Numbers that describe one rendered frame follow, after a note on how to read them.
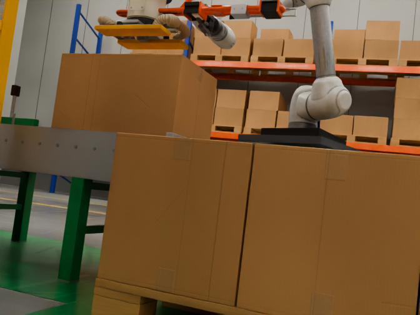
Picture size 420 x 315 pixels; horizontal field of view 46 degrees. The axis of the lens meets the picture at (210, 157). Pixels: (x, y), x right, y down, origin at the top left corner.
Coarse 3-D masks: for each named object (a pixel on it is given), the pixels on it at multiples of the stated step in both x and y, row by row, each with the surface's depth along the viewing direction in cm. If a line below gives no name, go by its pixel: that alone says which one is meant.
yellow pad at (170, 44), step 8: (120, 40) 240; (128, 40) 238; (136, 40) 236; (152, 40) 233; (160, 40) 231; (168, 40) 230; (176, 40) 228; (128, 48) 247; (136, 48) 245; (144, 48) 243; (152, 48) 242; (160, 48) 240; (168, 48) 238; (176, 48) 236; (184, 48) 235
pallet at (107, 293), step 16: (96, 288) 134; (112, 288) 132; (128, 288) 130; (144, 288) 129; (96, 304) 133; (112, 304) 131; (128, 304) 130; (144, 304) 131; (176, 304) 171; (192, 304) 123; (208, 304) 122
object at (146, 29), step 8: (120, 24) 222; (128, 24) 218; (136, 24) 215; (144, 24) 213; (152, 24) 211; (160, 24) 210; (104, 32) 226; (112, 32) 224; (120, 32) 223; (128, 32) 221; (136, 32) 220; (144, 32) 218; (152, 32) 217; (160, 32) 216; (168, 32) 216
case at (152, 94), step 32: (64, 64) 221; (96, 64) 215; (128, 64) 209; (160, 64) 203; (192, 64) 209; (64, 96) 219; (96, 96) 213; (128, 96) 207; (160, 96) 201; (192, 96) 212; (64, 128) 217; (96, 128) 211; (128, 128) 205; (160, 128) 200; (192, 128) 215
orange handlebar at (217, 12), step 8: (160, 8) 225; (168, 8) 223; (176, 8) 221; (208, 8) 215; (216, 8) 214; (224, 8) 212; (248, 8) 208; (256, 8) 207; (280, 8) 204; (120, 16) 237; (216, 16) 220; (224, 16) 218
